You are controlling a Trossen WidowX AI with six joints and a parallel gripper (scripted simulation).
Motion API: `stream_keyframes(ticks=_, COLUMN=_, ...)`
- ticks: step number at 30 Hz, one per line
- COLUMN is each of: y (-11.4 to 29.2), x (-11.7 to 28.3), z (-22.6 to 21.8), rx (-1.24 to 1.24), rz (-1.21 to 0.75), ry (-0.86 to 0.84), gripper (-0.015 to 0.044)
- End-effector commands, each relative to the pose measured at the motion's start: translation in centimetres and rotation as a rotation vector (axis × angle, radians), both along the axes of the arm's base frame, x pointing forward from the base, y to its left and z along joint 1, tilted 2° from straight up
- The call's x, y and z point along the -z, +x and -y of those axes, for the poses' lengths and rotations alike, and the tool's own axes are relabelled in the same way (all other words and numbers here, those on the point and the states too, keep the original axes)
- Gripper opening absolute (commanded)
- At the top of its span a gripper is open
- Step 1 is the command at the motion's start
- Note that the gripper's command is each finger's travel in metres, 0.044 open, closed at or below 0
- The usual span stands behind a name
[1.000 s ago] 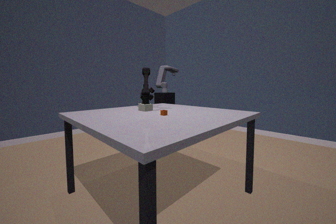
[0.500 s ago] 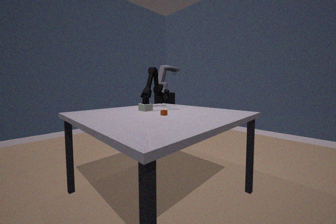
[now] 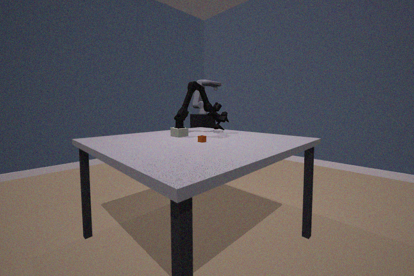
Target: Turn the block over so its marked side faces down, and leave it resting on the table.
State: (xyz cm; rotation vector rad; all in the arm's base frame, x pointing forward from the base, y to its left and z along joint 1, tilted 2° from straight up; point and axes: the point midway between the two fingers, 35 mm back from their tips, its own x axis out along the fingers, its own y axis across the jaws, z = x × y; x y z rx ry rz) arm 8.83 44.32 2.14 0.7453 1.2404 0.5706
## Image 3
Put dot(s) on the orange block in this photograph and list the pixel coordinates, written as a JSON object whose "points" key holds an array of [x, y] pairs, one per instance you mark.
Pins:
{"points": [[202, 138]]}

